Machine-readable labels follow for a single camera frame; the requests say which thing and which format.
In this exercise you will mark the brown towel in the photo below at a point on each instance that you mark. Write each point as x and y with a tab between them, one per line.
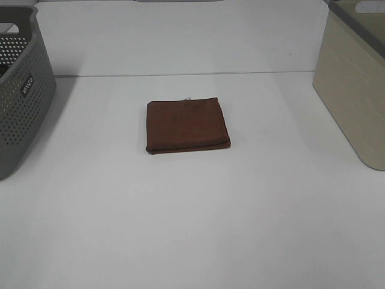
185	126

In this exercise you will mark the beige plastic storage bin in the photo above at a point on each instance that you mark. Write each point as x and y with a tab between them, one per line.
349	75

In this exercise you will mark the grey perforated plastic basket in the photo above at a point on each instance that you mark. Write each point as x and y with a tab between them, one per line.
27	84

